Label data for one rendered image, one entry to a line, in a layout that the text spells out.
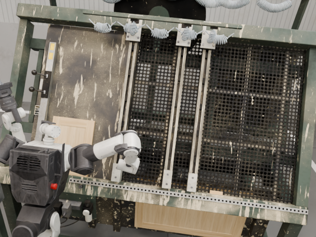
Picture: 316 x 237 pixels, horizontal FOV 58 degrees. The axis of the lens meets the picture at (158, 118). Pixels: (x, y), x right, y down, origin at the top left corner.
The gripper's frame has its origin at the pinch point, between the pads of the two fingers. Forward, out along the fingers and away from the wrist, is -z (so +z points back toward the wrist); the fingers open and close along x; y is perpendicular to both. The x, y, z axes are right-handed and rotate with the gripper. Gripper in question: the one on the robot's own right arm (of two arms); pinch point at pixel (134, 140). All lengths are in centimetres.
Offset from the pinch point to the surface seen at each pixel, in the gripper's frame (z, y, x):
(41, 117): -15, 72, -4
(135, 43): -55, 10, 42
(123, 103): -24.2, 12.4, 10.6
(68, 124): -15, 52, -7
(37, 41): -61, 87, 33
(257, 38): -61, -75, 53
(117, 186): 14.9, 9.3, -32.3
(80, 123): -15.8, 43.0, -6.0
